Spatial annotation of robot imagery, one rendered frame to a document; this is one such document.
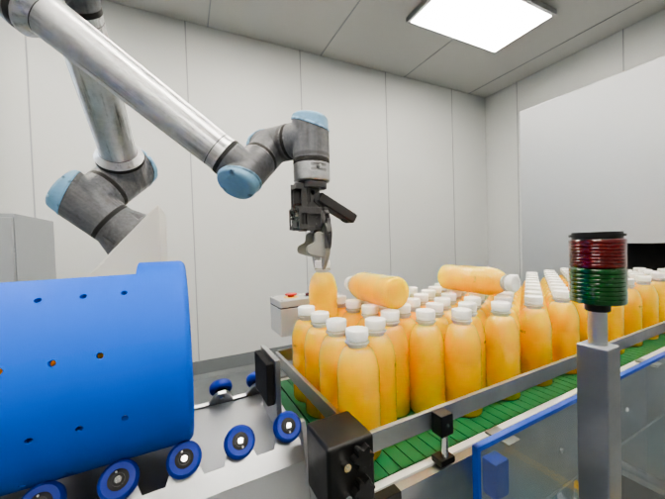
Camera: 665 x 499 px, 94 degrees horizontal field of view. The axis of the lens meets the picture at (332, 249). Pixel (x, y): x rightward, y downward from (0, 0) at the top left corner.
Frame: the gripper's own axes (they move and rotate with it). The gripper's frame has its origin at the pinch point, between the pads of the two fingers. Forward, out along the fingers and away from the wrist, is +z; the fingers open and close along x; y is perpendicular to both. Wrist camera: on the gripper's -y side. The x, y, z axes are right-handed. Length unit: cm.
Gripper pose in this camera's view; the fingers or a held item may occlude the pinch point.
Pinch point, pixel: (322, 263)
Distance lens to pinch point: 78.1
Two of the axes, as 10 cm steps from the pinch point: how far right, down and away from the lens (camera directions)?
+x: 4.6, 0.1, -8.9
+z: 0.3, 10.0, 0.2
